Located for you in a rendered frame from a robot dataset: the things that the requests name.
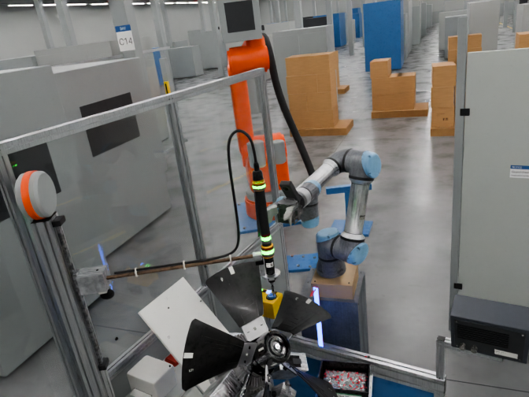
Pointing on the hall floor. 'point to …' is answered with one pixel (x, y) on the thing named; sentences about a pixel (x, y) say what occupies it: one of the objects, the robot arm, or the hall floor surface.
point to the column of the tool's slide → (70, 308)
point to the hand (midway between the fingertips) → (273, 215)
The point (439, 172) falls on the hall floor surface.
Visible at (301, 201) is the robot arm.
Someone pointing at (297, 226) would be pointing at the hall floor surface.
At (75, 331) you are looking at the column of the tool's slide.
